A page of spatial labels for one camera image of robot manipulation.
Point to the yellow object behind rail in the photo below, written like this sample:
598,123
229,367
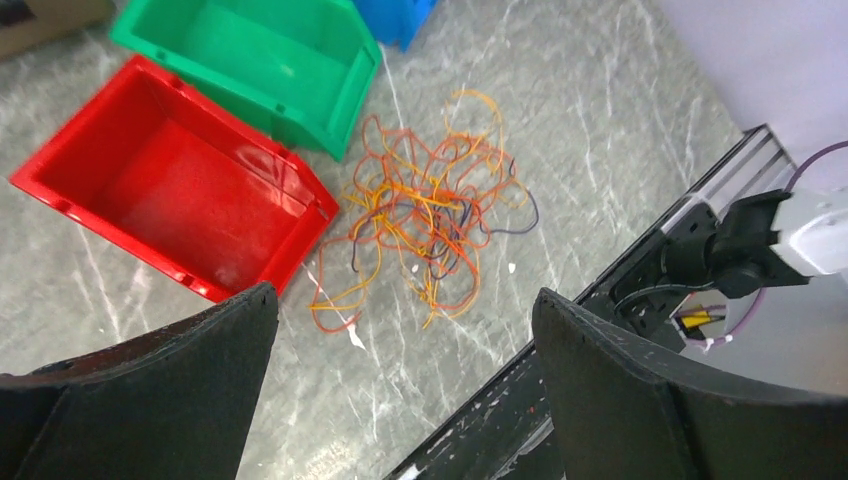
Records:
690,321

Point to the red plastic bin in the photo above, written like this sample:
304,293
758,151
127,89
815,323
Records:
161,171

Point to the tan open toolbox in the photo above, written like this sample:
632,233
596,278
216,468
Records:
29,23

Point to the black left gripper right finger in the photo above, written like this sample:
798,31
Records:
624,407

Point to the blue plastic bin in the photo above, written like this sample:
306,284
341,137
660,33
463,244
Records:
395,22

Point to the green plastic bin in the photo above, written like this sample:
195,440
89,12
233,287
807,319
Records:
299,71

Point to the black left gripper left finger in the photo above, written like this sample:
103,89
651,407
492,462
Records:
174,403

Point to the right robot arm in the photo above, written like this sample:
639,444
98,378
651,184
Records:
773,239

